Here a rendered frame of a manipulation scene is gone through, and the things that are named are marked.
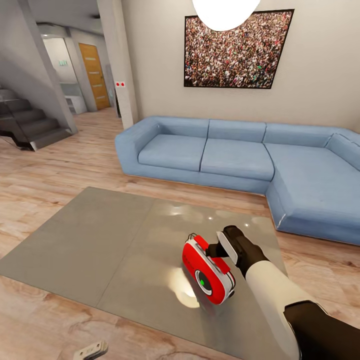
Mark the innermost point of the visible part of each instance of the door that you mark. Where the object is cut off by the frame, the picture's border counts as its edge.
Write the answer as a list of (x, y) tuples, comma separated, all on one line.
[(95, 75)]

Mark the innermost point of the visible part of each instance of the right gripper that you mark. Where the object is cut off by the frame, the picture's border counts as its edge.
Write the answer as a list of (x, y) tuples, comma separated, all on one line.
[(214, 251)]

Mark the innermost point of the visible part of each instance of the sofa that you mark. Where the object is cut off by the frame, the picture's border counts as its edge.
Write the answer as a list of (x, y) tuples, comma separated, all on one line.
[(309, 174)]

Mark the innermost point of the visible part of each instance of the standing mirror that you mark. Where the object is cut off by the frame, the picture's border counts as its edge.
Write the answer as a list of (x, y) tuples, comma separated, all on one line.
[(113, 89)]

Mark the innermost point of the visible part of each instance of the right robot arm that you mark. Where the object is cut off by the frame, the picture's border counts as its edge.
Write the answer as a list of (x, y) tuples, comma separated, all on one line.
[(303, 328)]

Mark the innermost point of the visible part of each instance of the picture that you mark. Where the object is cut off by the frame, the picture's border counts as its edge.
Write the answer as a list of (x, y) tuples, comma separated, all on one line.
[(245, 57)]

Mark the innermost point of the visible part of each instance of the radio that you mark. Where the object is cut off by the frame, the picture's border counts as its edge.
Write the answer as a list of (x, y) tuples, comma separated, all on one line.
[(213, 275)]

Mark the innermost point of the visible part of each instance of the stairs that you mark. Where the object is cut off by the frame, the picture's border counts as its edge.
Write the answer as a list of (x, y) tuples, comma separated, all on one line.
[(27, 128)]

